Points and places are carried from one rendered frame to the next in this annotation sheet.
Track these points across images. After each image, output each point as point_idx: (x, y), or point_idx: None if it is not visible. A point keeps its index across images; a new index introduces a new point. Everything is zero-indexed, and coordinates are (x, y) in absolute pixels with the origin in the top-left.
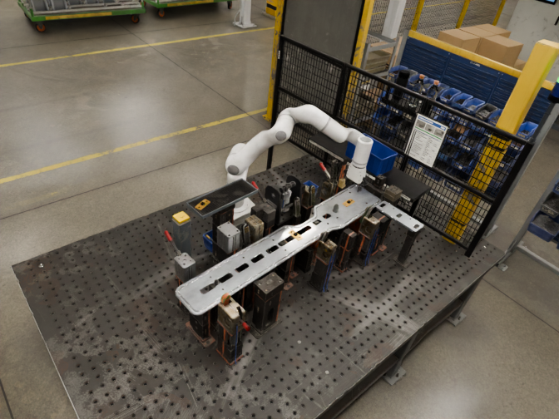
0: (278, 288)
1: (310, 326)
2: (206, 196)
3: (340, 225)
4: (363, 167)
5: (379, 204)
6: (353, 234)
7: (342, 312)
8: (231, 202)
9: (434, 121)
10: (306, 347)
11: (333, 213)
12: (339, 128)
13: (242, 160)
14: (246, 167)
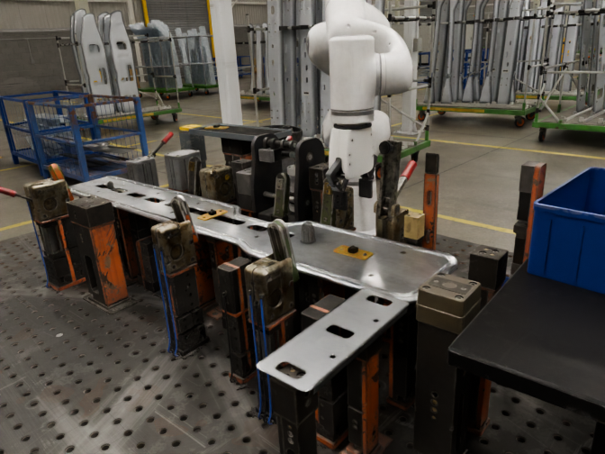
0: (80, 213)
1: (87, 344)
2: (236, 127)
3: (253, 249)
4: (334, 122)
5: (382, 295)
6: (227, 267)
7: (109, 382)
8: (222, 132)
9: None
10: (44, 342)
11: (297, 239)
12: (336, 11)
13: (328, 116)
14: (330, 131)
